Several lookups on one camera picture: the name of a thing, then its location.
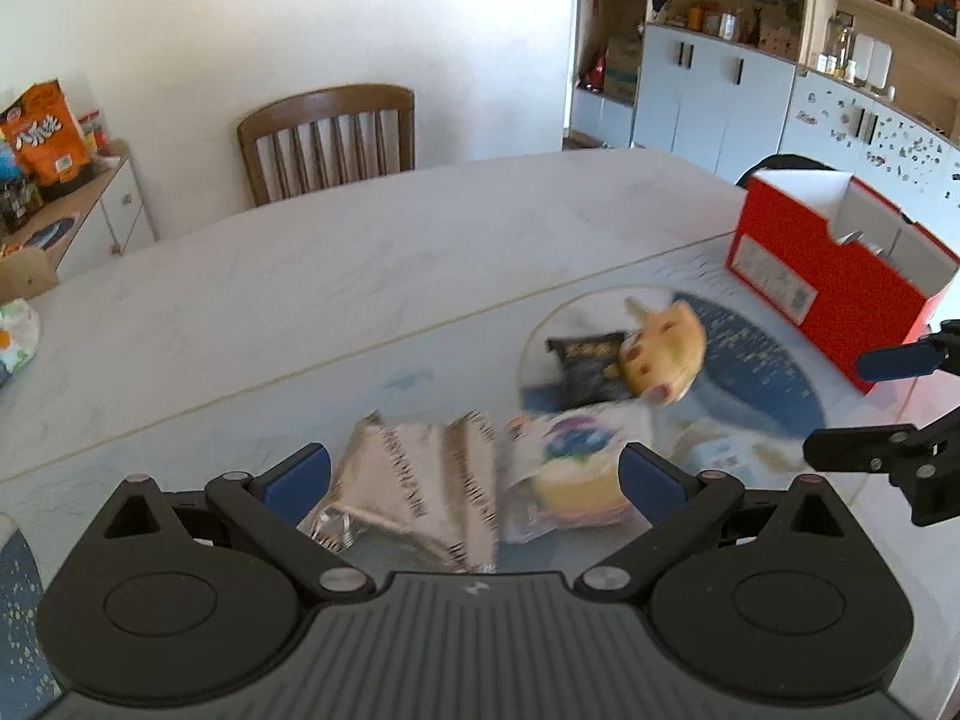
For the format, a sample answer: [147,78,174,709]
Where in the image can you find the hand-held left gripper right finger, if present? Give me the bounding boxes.
[574,442,857,605]

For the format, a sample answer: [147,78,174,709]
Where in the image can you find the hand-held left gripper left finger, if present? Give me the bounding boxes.
[101,442,376,605]

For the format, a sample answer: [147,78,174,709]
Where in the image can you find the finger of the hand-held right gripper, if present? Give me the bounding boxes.
[802,405,960,527]
[855,321,960,383]

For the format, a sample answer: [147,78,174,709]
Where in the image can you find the clear bread packet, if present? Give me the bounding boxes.
[499,401,661,545]

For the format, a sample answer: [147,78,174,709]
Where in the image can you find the red cardboard box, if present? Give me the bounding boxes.
[724,169,960,395]

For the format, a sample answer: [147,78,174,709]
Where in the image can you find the silver foil snack packet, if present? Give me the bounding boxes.
[298,410,502,577]

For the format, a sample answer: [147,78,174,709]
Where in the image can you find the black snack packet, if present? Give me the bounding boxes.
[545,331,635,400]

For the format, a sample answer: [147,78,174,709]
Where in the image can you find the yellow plush toy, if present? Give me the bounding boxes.
[619,298,707,407]

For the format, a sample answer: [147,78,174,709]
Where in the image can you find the white marble desktop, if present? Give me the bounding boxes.
[0,148,960,720]

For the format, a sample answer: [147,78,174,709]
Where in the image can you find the printed white plastic bag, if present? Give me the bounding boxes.
[0,298,42,389]

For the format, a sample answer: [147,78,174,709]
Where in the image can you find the white sideboard cabinet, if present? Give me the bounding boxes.
[0,139,158,286]

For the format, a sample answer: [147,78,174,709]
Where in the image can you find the brown paper bag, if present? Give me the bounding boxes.
[0,247,59,302]

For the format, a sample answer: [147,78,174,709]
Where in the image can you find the dark round mat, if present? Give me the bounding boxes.
[22,214,80,252]

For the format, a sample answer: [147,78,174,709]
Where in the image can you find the brown wooden chair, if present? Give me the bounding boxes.
[238,84,416,207]

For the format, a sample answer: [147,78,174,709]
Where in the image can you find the dark glass jar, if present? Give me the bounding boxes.
[0,178,42,233]

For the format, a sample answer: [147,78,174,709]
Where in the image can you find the brown cardboard box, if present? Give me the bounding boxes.
[604,36,642,102]

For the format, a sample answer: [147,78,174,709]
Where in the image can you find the red-lid jar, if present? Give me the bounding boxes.
[79,111,110,158]

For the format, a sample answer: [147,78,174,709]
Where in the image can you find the orange snack bag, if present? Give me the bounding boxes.
[11,79,95,192]

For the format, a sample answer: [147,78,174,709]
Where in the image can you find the grey wall cabinet unit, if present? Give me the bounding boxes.
[566,0,960,196]

